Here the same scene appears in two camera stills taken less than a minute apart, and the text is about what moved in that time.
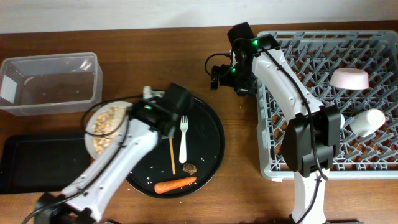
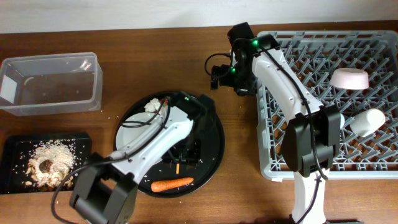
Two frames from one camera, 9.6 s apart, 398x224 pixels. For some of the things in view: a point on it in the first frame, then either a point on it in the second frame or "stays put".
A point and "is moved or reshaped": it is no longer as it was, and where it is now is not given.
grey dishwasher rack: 356,72 stays put
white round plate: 106,125 is moved or reshaped
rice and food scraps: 107,120 -> 61,154
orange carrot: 173,185 stays put
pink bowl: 349,78 stays put
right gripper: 249,87 stays put
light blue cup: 342,121 stays put
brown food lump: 189,168 is moved or reshaped
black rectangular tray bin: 41,163 stays put
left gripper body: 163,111 -> 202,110
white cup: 365,122 stays put
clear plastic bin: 51,84 stays put
